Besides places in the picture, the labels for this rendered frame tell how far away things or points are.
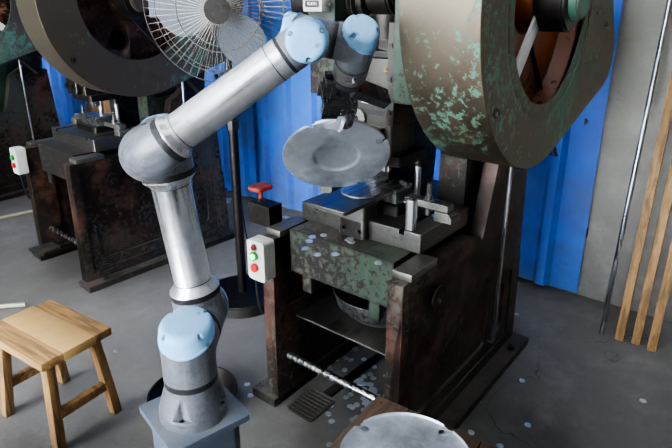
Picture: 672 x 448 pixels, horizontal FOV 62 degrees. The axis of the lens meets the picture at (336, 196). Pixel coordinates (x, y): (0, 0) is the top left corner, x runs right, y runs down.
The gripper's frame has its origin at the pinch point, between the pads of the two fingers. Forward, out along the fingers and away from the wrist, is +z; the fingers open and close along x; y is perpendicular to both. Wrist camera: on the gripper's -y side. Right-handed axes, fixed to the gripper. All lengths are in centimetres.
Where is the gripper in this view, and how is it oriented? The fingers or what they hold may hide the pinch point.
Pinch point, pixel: (342, 125)
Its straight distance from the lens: 141.7
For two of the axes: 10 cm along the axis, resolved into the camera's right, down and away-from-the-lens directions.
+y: -9.7, 0.7, -2.2
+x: 1.6, 8.9, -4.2
